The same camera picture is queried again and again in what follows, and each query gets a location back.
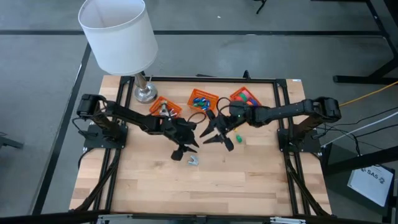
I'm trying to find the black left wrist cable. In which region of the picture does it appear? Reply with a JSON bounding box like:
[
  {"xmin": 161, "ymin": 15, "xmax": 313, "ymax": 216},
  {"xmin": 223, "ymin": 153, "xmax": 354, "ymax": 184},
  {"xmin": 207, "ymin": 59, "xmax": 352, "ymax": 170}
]
[{"xmin": 185, "ymin": 111, "xmax": 208, "ymax": 126}]

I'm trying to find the black power cable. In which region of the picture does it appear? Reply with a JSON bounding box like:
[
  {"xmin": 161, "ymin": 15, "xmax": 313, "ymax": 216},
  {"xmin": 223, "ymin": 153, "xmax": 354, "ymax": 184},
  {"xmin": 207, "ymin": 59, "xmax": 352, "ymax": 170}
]
[{"xmin": 323, "ymin": 106, "xmax": 398, "ymax": 156}]

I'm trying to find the white cable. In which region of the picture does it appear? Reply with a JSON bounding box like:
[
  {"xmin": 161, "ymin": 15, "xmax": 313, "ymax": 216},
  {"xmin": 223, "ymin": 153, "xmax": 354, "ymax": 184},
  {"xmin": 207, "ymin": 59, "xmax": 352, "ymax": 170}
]
[{"xmin": 320, "ymin": 111, "xmax": 398, "ymax": 147}]

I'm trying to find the orange plastic basket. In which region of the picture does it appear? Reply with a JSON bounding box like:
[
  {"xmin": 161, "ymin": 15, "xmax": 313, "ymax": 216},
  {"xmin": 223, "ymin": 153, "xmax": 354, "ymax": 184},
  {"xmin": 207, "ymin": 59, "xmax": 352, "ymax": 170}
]
[
  {"xmin": 149, "ymin": 96, "xmax": 183, "ymax": 119},
  {"xmin": 187, "ymin": 88, "xmax": 220, "ymax": 113},
  {"xmin": 229, "ymin": 86, "xmax": 262, "ymax": 108}
]

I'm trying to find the silver metal bracket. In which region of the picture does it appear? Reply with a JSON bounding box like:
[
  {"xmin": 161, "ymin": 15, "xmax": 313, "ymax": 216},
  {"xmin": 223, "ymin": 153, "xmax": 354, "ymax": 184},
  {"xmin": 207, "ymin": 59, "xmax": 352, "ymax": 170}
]
[
  {"xmin": 269, "ymin": 217, "xmax": 307, "ymax": 224},
  {"xmin": 96, "ymin": 213, "xmax": 134, "ymax": 224}
]

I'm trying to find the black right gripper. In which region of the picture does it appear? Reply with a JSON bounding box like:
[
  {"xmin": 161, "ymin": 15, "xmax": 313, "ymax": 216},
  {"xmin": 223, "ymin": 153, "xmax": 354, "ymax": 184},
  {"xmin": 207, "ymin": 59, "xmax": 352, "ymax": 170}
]
[{"xmin": 199, "ymin": 101, "xmax": 254, "ymax": 152}]

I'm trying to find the black tripod leg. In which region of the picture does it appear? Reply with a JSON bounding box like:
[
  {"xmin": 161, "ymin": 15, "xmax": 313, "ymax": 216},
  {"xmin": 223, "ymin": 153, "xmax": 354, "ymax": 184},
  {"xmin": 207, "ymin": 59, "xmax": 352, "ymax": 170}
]
[{"xmin": 253, "ymin": 0, "xmax": 269, "ymax": 15}]

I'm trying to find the black desk leg bar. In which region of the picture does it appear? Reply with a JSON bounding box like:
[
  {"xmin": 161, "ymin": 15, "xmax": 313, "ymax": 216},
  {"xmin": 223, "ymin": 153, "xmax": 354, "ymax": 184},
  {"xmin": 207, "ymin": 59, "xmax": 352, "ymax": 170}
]
[{"xmin": 323, "ymin": 145, "xmax": 398, "ymax": 175}]

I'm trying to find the black crossbar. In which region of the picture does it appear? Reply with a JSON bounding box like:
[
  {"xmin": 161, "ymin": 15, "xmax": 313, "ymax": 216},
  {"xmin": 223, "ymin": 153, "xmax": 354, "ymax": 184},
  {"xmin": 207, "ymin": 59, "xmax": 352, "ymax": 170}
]
[{"xmin": 0, "ymin": 210, "xmax": 398, "ymax": 224}]

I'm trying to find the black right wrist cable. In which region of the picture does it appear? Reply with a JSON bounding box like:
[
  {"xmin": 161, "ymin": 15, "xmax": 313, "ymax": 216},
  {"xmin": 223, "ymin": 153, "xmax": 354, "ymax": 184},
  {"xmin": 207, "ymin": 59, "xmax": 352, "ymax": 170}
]
[{"xmin": 216, "ymin": 96, "xmax": 233, "ymax": 116}]

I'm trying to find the white labelled box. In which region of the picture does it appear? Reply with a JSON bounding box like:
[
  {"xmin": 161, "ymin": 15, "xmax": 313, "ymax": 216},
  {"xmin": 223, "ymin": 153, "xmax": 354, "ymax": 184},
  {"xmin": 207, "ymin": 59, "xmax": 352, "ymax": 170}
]
[{"xmin": 346, "ymin": 164, "xmax": 394, "ymax": 208}]

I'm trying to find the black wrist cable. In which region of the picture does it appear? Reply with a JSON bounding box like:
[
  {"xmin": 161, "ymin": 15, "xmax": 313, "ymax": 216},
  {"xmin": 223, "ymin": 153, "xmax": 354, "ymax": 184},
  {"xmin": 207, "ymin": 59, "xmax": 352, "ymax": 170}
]
[
  {"xmin": 185, "ymin": 111, "xmax": 208, "ymax": 126},
  {"xmin": 216, "ymin": 96, "xmax": 233, "ymax": 116}
]

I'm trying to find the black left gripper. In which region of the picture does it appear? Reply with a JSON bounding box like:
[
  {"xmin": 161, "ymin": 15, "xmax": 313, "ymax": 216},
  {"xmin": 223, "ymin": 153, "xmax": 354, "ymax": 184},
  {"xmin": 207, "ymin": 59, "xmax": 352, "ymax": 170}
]
[{"xmin": 161, "ymin": 118, "xmax": 200, "ymax": 162}]

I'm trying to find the white shade table lamp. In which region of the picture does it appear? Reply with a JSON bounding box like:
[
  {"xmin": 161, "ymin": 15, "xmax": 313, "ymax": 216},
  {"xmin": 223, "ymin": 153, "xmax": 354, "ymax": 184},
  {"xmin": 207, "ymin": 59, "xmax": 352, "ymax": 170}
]
[{"xmin": 77, "ymin": 0, "xmax": 159, "ymax": 105}]

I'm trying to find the black stand foot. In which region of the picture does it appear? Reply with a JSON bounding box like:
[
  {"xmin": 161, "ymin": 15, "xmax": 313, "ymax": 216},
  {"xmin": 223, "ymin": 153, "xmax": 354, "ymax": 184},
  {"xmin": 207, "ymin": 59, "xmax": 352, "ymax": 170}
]
[{"xmin": 0, "ymin": 132, "xmax": 24, "ymax": 150}]

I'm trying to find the black desk frame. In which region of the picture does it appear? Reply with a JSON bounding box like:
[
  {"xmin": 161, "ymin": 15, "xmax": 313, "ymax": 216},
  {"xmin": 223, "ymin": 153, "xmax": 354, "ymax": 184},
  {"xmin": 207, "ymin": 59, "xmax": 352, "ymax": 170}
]
[{"xmin": 332, "ymin": 0, "xmax": 398, "ymax": 85}]

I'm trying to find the yellow extension cable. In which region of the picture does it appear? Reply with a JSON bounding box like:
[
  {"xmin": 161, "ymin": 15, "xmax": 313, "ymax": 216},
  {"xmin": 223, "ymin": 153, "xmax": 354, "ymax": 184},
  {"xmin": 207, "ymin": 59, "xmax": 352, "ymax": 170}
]
[{"xmin": 338, "ymin": 81, "xmax": 398, "ymax": 107}]

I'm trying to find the black aluminium table frame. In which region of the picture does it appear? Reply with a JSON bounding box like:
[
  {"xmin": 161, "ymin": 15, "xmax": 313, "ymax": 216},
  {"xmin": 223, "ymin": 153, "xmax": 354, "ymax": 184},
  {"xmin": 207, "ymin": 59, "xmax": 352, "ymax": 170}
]
[{"xmin": 70, "ymin": 70, "xmax": 332, "ymax": 218}]

